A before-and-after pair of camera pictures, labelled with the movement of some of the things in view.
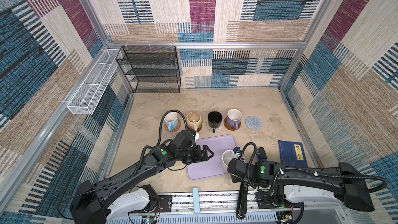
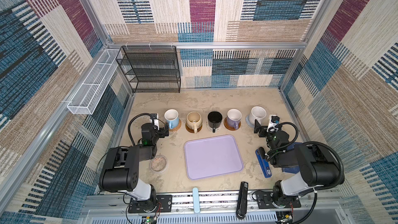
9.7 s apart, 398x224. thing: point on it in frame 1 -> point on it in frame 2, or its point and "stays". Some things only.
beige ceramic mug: x=194 y=120 stays
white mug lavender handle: x=233 y=117 stays
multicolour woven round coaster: x=216 y=128 stays
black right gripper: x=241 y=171 -> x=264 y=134
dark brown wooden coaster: x=198 y=130 stays
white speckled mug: x=227 y=155 -> x=257 y=113
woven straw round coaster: x=179 y=125 stays
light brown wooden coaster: x=229 y=127 stays
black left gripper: x=198 y=157 -> x=162 y=134
